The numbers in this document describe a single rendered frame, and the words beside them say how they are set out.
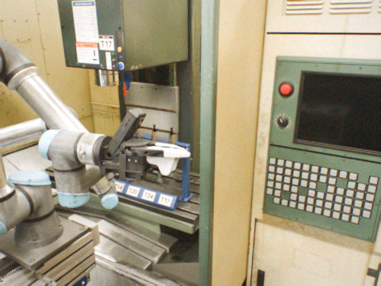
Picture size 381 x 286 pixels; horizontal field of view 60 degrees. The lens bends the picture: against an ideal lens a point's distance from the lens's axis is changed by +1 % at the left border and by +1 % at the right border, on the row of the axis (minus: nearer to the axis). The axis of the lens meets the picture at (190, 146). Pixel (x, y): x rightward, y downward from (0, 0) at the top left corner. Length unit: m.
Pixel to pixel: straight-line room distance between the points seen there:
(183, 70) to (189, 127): 0.41
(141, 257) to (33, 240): 0.75
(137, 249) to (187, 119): 1.03
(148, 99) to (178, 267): 1.31
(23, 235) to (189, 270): 0.80
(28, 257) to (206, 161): 0.62
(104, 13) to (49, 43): 1.38
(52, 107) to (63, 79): 2.28
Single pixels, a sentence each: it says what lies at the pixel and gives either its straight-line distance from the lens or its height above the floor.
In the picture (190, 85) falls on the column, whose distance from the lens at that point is 2.35.
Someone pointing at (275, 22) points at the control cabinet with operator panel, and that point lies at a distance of 1.38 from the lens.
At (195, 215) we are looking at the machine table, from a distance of 1.76.
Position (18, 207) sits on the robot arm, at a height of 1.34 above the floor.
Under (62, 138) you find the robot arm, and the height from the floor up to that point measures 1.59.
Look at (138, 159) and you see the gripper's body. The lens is 0.72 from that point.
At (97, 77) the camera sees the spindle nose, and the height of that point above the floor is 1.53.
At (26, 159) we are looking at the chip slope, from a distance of 2.97.
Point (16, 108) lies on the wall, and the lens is 3.00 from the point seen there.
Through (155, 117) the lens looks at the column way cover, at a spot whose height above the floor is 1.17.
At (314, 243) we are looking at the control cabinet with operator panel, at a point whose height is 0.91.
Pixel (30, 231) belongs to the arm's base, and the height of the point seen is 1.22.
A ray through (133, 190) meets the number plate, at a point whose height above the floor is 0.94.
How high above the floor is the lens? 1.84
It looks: 20 degrees down
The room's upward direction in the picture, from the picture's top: straight up
